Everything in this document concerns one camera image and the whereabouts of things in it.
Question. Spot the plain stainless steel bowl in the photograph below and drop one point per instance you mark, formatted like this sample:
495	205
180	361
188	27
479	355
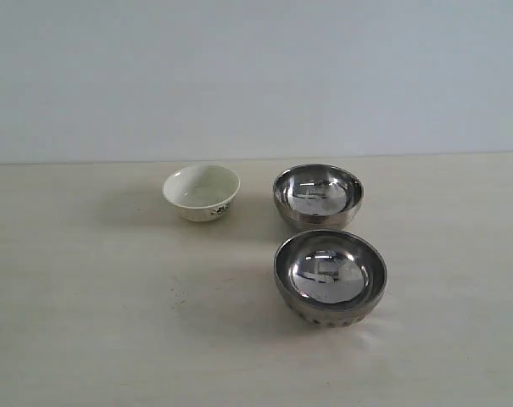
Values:
315	196

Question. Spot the white ceramic floral bowl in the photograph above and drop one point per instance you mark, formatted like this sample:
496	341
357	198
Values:
203	192

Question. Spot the dimpled stainless steel bowl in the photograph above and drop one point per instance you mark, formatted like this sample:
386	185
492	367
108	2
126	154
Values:
329	278

